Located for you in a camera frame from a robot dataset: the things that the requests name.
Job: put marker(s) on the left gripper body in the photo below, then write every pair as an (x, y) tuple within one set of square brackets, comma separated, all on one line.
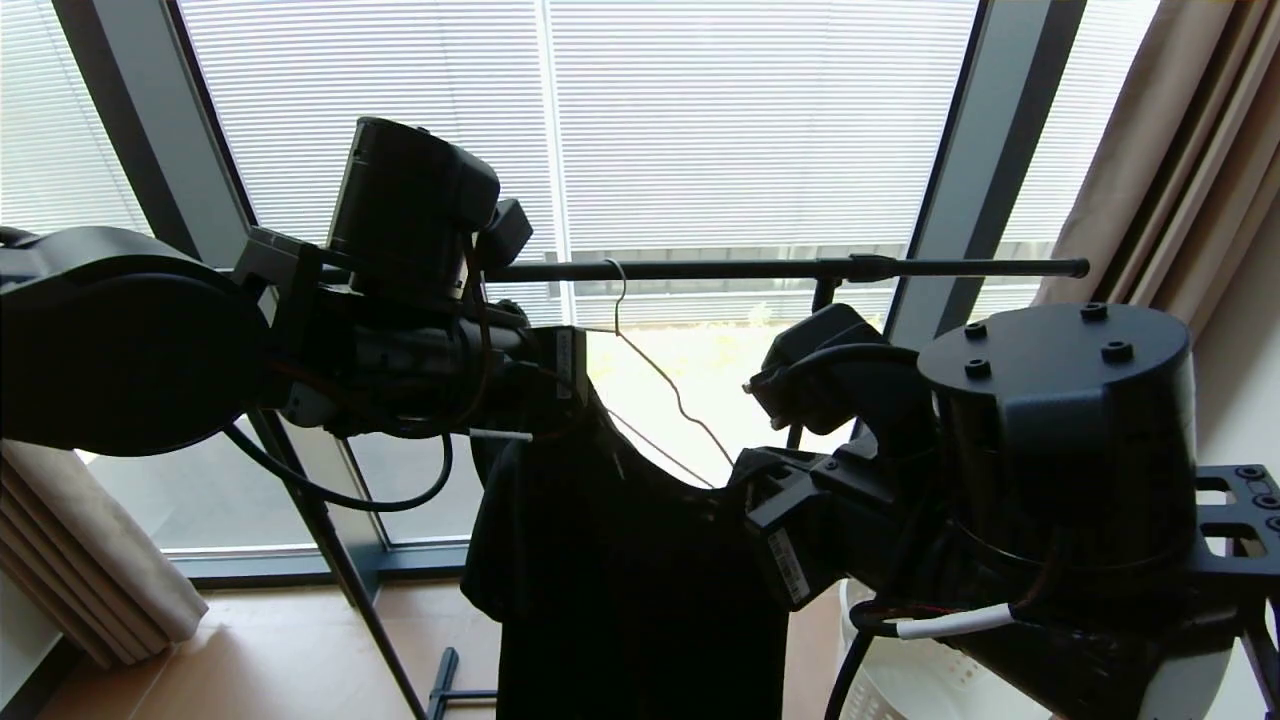
[(420, 360)]

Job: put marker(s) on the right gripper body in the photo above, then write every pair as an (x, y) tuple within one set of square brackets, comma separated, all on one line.
[(840, 530)]

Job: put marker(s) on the black T-shirt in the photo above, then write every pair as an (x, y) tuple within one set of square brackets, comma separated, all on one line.
[(620, 580)]

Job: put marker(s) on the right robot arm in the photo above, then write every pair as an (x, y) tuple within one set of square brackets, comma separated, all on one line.
[(1070, 430)]

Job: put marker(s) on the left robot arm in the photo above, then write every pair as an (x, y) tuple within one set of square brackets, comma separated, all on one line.
[(120, 340)]

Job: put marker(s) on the white laundry basket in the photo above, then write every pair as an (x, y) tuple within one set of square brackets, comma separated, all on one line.
[(900, 690)]

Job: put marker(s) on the pink clothes hanger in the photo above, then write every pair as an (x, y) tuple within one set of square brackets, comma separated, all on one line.
[(660, 372)]

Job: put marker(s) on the black clothes rack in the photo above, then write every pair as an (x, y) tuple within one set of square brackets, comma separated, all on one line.
[(800, 268)]

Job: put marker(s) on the brown curtain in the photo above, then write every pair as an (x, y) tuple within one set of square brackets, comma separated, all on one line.
[(1160, 150), (90, 560)]

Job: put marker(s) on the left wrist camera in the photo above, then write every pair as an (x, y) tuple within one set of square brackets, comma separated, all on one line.
[(505, 235)]

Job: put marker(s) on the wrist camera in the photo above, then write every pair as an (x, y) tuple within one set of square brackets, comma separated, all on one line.
[(505, 235), (820, 370)]

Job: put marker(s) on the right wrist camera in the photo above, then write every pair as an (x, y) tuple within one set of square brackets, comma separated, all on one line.
[(820, 370)]

